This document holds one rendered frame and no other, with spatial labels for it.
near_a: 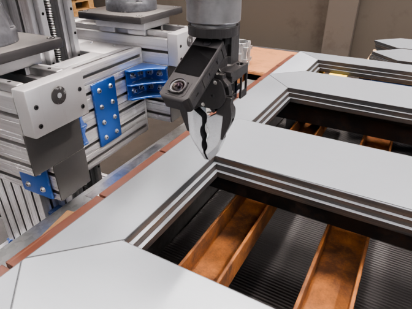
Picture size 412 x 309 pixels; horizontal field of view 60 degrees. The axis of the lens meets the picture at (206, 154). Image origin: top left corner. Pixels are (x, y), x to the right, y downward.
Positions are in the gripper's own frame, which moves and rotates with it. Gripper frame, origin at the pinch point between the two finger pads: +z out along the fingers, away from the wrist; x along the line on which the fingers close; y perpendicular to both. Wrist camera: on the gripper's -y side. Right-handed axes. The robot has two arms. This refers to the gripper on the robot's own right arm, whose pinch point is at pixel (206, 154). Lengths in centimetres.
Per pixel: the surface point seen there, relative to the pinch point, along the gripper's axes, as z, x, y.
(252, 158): 5.6, -3.8, 11.5
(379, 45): 7, -13, 127
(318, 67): 8, 2, 85
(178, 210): 8.0, 1.7, -6.1
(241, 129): 5.5, 3.2, 21.6
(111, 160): 91, 126, 99
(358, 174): 5.6, -22.2, 15.5
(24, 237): 22.7, 35.0, -14.1
